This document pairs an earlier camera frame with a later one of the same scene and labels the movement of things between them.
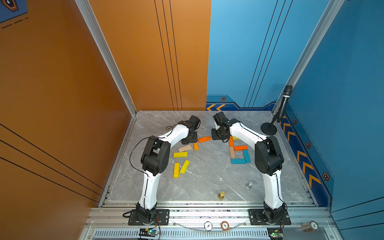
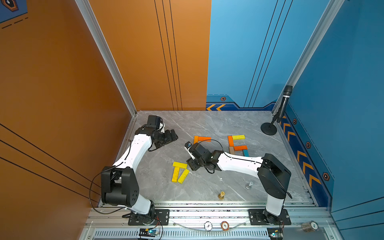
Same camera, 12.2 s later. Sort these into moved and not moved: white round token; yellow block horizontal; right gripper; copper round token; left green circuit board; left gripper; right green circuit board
Moved: yellow block horizontal; left gripper; right gripper
Not moved: left green circuit board; white round token; right green circuit board; copper round token
